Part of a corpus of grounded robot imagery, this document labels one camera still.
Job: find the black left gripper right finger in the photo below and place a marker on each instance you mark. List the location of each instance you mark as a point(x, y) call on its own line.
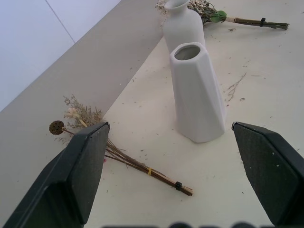
point(268, 171)

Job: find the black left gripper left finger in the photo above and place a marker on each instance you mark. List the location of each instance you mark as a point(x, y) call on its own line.
point(71, 175)

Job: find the white faceted ceramic vase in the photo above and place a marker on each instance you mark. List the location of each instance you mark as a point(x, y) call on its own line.
point(197, 95)

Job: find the white round bottle vase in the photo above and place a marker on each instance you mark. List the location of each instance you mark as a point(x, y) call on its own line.
point(183, 26)

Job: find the dried bouquet with lotus pod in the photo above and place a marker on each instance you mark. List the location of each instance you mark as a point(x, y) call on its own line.
point(111, 149)

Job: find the loose dried twig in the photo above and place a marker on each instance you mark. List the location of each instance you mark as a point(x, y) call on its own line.
point(235, 86)

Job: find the dried bouquet with green leaves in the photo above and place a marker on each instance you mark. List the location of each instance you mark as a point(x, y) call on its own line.
point(228, 17)

